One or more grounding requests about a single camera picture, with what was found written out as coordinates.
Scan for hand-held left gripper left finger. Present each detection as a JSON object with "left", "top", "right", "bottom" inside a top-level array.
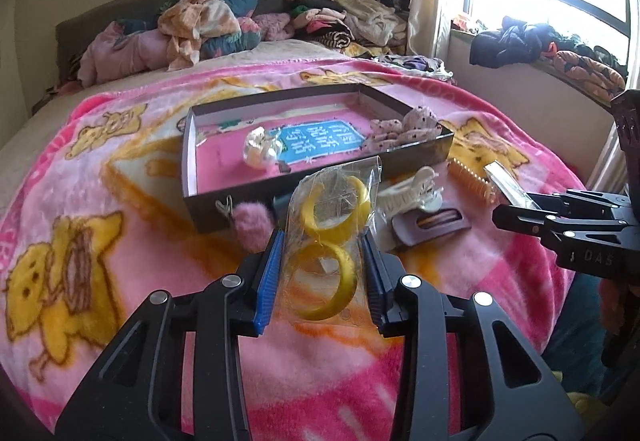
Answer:
[{"left": 55, "top": 227, "right": 287, "bottom": 441}]

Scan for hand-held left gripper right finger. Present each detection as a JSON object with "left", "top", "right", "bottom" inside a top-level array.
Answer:
[{"left": 359, "top": 231, "right": 586, "bottom": 441}]

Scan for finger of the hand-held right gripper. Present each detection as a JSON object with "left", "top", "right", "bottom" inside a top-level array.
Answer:
[
  {"left": 531, "top": 188, "right": 640, "bottom": 222},
  {"left": 491, "top": 204, "right": 640, "bottom": 280}
]

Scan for pink fuzzy hair clip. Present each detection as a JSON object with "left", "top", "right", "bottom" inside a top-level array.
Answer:
[{"left": 215, "top": 195, "right": 277, "bottom": 252}]

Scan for clear bag yellow hoop earrings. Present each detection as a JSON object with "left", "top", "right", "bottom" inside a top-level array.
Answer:
[{"left": 280, "top": 155, "right": 383, "bottom": 323}]

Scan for clear plastic packet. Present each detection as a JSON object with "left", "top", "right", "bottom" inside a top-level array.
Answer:
[{"left": 482, "top": 161, "right": 544, "bottom": 212}]

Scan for mauve hair clip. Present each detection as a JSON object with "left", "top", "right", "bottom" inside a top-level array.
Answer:
[{"left": 391, "top": 205, "right": 472, "bottom": 252}]

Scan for white claw hair clip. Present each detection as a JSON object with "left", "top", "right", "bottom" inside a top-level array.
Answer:
[{"left": 376, "top": 166, "right": 446, "bottom": 215}]

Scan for orange hair comb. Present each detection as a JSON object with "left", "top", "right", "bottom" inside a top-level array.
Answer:
[{"left": 446, "top": 160, "right": 497, "bottom": 205}]

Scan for dark shallow cardboard box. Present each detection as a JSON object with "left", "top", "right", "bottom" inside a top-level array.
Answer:
[{"left": 181, "top": 82, "right": 455, "bottom": 234}]

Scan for orange black patterned cloth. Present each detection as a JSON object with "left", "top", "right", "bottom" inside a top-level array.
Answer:
[{"left": 551, "top": 48, "right": 627, "bottom": 98}]

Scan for person's dark blue trousers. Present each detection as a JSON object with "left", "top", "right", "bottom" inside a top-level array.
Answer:
[{"left": 542, "top": 271, "right": 640, "bottom": 402}]

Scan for cream pearl bow hair clip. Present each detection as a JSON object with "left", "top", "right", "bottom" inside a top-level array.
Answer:
[{"left": 243, "top": 126, "right": 291, "bottom": 172}]

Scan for pink polka dot scrunchie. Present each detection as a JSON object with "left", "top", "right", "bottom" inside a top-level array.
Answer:
[
  {"left": 366, "top": 117, "right": 410, "bottom": 154},
  {"left": 401, "top": 105, "right": 442, "bottom": 143}
]

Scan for dark clothes heap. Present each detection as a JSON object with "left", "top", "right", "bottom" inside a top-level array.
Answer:
[{"left": 469, "top": 15, "right": 557, "bottom": 70}]

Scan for pink printed blanket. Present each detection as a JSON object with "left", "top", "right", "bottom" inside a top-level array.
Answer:
[{"left": 0, "top": 56, "right": 588, "bottom": 441}]

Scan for purple grey clothes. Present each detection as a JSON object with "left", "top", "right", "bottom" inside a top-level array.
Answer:
[{"left": 379, "top": 52, "right": 457, "bottom": 83}]

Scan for pink knitted cloth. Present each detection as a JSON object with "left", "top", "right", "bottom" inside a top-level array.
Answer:
[{"left": 239, "top": 12, "right": 302, "bottom": 43}]

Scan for pile of mixed clothes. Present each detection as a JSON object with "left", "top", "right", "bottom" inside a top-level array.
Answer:
[{"left": 285, "top": 0, "right": 412, "bottom": 58}]

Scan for cream orange patterned cloth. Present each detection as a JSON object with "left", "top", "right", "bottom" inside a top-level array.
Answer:
[{"left": 157, "top": 0, "right": 242, "bottom": 72}]

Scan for pink garment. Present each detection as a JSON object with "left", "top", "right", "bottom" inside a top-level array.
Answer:
[{"left": 77, "top": 18, "right": 177, "bottom": 88}]

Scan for dark blue floral pillow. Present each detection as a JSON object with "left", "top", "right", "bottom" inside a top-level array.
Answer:
[{"left": 199, "top": 0, "right": 267, "bottom": 58}]

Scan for pile of clothes on bed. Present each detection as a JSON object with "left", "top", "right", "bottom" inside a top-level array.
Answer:
[{"left": 54, "top": 0, "right": 296, "bottom": 78}]

